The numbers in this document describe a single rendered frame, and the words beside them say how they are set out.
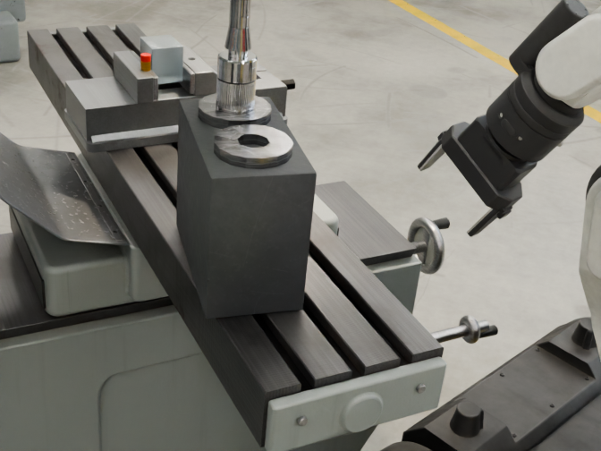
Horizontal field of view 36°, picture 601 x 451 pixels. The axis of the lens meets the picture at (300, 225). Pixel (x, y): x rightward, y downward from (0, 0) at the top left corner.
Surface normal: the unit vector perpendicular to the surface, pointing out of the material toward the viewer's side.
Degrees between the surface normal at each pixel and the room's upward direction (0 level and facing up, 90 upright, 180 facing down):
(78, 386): 90
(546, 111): 60
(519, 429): 0
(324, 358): 0
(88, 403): 90
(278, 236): 90
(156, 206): 0
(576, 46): 87
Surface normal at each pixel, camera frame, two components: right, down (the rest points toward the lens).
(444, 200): 0.08, -0.86
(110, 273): 0.44, 0.48
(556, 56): -0.70, 0.25
